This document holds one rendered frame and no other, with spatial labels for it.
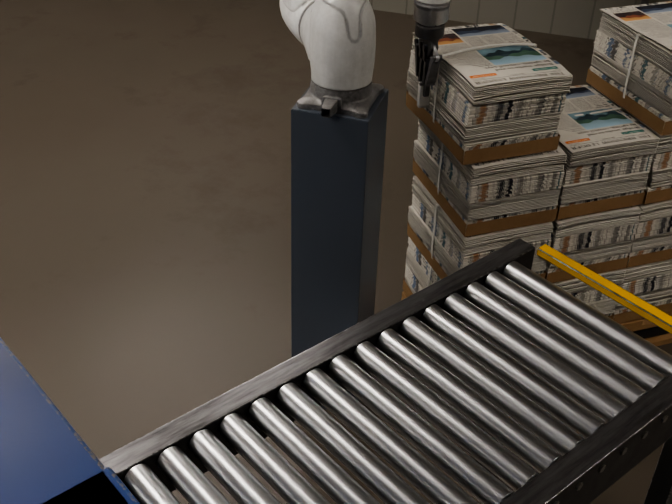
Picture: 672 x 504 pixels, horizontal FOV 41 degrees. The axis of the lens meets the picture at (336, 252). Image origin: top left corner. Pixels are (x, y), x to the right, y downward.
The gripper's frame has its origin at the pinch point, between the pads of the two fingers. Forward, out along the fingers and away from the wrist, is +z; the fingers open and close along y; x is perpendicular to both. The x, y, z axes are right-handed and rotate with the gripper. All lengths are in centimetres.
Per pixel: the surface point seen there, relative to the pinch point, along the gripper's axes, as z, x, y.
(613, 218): 38, -56, -19
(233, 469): 16, 76, -97
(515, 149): 10.1, -19.4, -18.2
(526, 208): 29.4, -25.7, -18.6
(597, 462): 16, 15, -115
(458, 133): 4.8, -3.8, -14.7
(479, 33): -10.3, -21.1, 12.0
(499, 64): -10.4, -16.5, -8.8
